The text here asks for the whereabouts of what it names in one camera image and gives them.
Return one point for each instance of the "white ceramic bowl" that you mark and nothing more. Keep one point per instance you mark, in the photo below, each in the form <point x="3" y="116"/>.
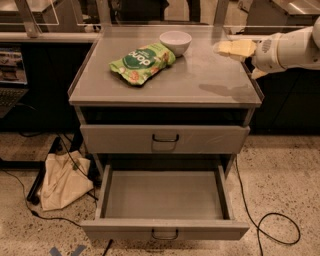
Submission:
<point x="177" y="41"/>

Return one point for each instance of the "black lower drawer handle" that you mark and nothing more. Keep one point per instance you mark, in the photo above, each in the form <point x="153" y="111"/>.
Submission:
<point x="165" y="235"/>

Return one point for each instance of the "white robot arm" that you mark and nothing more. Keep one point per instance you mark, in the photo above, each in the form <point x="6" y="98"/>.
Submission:
<point x="297" y="49"/>

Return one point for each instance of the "black upper drawer handle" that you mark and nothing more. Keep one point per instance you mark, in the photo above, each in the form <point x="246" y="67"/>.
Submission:
<point x="165" y="140"/>

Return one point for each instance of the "closed upper grey drawer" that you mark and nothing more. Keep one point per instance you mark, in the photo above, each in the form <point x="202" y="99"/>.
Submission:
<point x="137" y="139"/>

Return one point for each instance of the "open lower grey drawer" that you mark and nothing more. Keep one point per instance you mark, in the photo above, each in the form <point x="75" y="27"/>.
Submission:
<point x="133" y="203"/>

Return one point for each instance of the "beige cloth tote bag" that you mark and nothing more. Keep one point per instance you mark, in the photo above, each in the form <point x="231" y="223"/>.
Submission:
<point x="65" y="180"/>

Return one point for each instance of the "laptop computer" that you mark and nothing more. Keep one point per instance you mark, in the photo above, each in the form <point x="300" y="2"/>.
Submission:
<point x="13" y="78"/>

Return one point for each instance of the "white horizontal rail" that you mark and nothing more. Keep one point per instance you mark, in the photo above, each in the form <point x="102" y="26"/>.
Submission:
<point x="131" y="36"/>

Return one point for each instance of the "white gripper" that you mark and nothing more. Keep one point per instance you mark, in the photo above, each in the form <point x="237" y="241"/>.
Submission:
<point x="268" y="55"/>

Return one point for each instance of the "grey drawer cabinet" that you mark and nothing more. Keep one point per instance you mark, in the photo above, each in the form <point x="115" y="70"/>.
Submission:
<point x="200" y="89"/>

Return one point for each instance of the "green rice chip bag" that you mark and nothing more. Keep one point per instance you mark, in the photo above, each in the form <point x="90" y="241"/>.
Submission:
<point x="143" y="63"/>

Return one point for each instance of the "black drawer handle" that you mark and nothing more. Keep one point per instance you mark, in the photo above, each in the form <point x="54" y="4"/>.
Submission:
<point x="165" y="235"/>
<point x="165" y="140"/>

